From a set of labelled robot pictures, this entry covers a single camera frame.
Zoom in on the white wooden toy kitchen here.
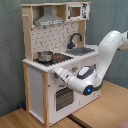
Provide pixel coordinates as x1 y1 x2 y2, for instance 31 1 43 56
22 2 98 127

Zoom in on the small metal toy pot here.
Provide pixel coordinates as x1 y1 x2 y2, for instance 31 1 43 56
38 51 53 62

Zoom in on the grey toy range hood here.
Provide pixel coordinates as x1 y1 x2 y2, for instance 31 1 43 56
35 6 64 27

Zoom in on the white toy microwave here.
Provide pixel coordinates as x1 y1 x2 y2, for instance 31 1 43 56
66 3 90 21

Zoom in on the toy oven door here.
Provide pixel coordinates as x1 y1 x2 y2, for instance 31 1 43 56
49 78 79 118

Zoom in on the black toy faucet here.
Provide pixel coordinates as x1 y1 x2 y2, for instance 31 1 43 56
67 33 82 49

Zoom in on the grey toy sink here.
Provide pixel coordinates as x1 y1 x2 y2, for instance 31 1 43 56
66 47 94 56

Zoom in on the black toy stovetop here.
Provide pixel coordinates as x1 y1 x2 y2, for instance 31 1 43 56
35 53 71 67

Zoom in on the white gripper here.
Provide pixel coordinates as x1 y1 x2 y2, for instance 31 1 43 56
54 67 77 86

